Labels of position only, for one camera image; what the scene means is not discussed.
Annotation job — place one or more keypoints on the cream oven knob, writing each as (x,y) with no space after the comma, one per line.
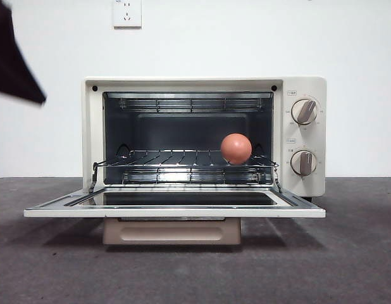
(304,162)
(304,111)

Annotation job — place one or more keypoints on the white wall socket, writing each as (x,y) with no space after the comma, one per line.
(127,14)

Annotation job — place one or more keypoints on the brown egg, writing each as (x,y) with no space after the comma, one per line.
(236,149)

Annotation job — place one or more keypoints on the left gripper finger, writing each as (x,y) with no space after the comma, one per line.
(10,69)

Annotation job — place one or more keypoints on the cream Toshiba toaster oven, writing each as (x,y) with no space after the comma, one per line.
(304,85)

